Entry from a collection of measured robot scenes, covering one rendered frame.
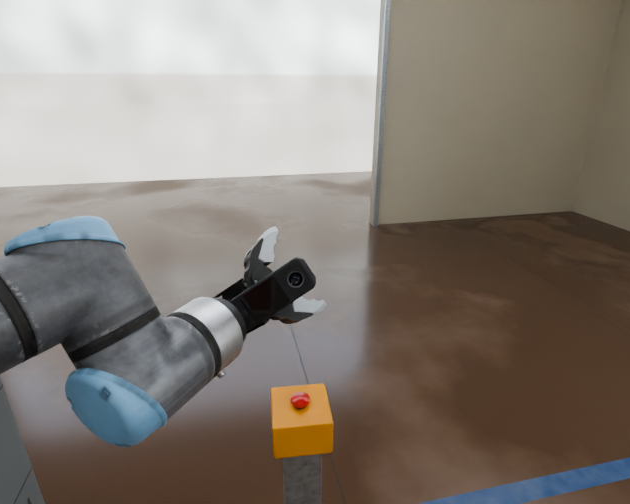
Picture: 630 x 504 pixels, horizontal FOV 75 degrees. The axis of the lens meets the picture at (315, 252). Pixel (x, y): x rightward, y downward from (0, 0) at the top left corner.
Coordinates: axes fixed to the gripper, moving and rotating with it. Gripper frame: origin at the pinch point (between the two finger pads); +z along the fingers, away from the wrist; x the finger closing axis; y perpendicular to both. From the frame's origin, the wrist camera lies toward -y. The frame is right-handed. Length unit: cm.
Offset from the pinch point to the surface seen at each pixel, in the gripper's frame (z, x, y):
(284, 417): -0.9, 23.7, 24.2
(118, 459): 33, 36, 184
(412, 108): 467, -66, 81
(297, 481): 0, 38, 33
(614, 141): 606, 110, -75
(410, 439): 110, 112, 87
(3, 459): -14, 2, 131
